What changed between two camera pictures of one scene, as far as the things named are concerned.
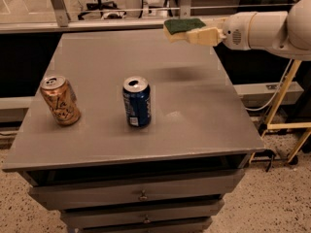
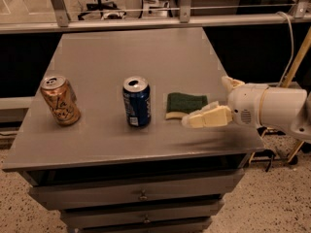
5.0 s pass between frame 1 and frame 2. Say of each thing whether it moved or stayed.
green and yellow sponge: moved
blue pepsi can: stayed
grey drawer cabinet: stayed
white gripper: moved
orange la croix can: stayed
